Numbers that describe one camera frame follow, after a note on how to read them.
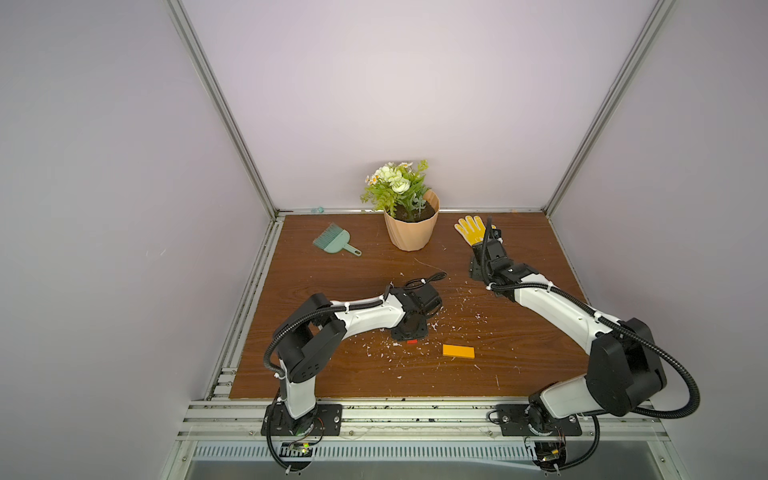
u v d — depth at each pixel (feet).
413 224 3.11
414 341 2.73
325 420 2.40
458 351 2.80
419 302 2.28
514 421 2.38
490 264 2.16
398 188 2.81
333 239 3.64
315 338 1.55
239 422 2.45
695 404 1.25
